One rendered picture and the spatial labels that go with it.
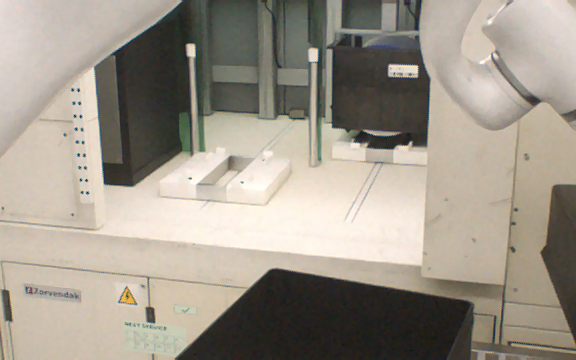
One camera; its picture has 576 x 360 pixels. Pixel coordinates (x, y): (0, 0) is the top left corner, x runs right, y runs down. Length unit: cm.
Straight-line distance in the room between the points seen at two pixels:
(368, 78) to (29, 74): 116
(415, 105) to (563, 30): 88
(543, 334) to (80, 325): 79
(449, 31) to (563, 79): 14
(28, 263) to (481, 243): 80
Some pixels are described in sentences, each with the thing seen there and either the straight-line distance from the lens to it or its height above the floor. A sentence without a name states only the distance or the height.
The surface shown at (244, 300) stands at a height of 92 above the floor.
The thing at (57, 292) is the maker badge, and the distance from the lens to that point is 152.
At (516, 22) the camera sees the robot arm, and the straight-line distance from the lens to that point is 87.
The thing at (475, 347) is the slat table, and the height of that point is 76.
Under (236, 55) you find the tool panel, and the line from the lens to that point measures 221.
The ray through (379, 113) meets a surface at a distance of 175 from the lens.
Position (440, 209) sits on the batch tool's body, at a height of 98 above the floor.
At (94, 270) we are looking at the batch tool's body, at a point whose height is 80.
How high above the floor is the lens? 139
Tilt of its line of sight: 18 degrees down
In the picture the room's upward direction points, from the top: straight up
